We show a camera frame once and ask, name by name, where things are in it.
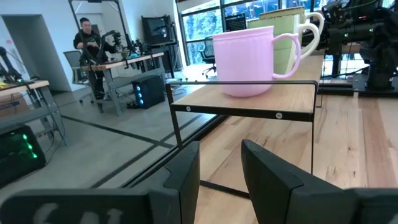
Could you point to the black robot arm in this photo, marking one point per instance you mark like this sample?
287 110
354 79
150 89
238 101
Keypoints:
9 65
112 40

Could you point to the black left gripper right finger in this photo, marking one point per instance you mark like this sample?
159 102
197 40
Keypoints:
273 193

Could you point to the black office chair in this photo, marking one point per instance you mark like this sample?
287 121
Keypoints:
208 53

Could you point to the person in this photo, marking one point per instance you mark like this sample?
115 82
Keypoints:
87 40

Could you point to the grey office chair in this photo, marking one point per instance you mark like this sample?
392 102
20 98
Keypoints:
73 62

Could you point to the computer case blue lights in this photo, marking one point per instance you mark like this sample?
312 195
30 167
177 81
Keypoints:
149 91

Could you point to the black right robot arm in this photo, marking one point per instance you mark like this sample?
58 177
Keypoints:
373 37

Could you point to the brown cardboard box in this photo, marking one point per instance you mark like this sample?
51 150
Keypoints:
12 107

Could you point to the black equipment cabinet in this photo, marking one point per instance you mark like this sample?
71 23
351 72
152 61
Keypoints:
157 29

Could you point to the green striped mug brown rim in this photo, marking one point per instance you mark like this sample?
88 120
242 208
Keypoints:
281 53

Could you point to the pink plastic mug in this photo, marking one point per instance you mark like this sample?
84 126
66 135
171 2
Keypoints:
245 62

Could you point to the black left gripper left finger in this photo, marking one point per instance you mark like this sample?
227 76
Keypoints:
180 186

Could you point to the black aluminium table frame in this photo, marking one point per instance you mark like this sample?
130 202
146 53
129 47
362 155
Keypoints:
335 90

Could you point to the wooden workbench grey legs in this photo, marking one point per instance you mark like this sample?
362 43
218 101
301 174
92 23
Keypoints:
25 85
124 62

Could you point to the computer case green lights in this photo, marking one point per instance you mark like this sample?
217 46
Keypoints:
18 155

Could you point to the wooden shelf black metal frame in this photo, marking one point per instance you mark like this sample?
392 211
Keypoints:
280 99

